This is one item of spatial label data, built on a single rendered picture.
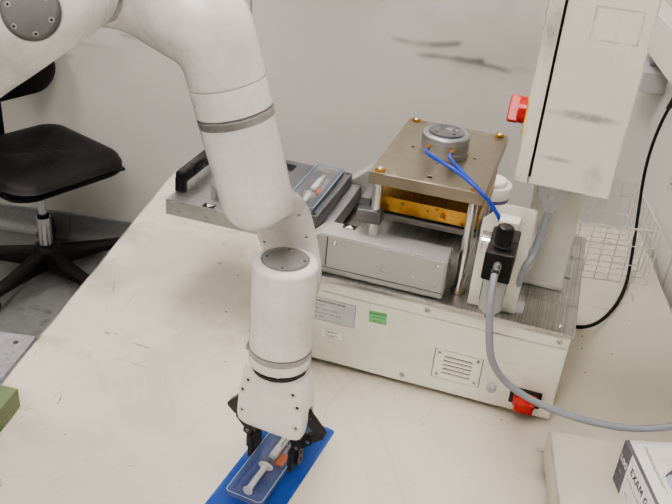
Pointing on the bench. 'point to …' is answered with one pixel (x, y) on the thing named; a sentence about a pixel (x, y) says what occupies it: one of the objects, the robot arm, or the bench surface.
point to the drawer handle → (190, 171)
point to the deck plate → (560, 301)
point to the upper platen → (429, 210)
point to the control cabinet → (571, 130)
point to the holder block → (326, 196)
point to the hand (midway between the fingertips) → (274, 448)
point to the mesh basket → (622, 245)
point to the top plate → (441, 162)
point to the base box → (436, 347)
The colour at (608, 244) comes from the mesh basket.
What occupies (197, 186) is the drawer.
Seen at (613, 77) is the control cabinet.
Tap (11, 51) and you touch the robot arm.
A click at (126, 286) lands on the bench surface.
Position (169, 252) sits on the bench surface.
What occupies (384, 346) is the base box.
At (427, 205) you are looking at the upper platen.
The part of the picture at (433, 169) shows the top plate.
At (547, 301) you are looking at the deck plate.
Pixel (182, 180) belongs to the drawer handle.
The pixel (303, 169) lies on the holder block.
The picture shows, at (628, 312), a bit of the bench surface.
